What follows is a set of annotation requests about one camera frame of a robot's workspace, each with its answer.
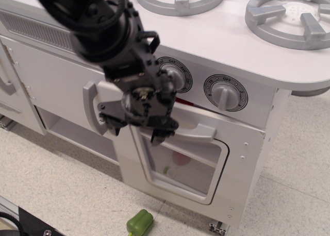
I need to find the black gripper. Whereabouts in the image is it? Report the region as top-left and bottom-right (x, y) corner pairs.
(97, 88), (178, 146)

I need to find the white oven door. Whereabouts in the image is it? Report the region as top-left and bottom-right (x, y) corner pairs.
(96, 80), (266, 228)

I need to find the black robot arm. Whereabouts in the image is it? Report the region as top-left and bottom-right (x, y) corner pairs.
(38, 0), (178, 145)

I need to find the red toy pepper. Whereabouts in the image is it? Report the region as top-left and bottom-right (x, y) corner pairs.
(176, 97), (198, 107)

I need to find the red toy tomato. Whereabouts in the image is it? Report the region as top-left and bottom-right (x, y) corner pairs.
(172, 151), (191, 166)

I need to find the grey middle stove knob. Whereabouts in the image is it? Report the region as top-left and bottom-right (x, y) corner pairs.
(158, 57), (193, 93)

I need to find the grey stove knob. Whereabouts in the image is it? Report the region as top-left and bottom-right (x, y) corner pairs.
(158, 57), (193, 93)
(204, 74), (248, 112)

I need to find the white left cabinet door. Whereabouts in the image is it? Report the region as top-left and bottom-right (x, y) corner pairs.
(1, 37), (104, 129)

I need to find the green toy pepper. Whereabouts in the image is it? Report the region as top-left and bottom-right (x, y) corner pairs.
(126, 209), (154, 236)

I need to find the grey right stove knob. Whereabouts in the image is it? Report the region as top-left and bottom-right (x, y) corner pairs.
(204, 74), (248, 112)

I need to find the white toy kitchen cabinet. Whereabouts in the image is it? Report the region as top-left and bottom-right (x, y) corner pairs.
(1, 0), (329, 235)

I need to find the silver middle burner grate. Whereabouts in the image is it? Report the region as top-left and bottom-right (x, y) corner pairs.
(137, 0), (223, 16)

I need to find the silver burner grate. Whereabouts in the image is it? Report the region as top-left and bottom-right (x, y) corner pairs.
(137, 0), (223, 16)
(245, 0), (329, 50)

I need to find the silver right burner grate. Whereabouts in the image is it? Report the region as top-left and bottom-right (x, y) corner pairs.
(245, 0), (329, 50)

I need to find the silver oven door handle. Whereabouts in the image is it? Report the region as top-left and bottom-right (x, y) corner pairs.
(82, 81), (217, 146)

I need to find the silver left door handle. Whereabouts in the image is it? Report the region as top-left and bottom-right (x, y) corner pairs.
(1, 61), (17, 95)

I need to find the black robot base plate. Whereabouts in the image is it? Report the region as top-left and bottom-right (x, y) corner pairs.
(0, 206), (65, 236)

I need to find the aluminium frame rail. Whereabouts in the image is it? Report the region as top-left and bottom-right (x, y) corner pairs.
(1, 196), (19, 230)

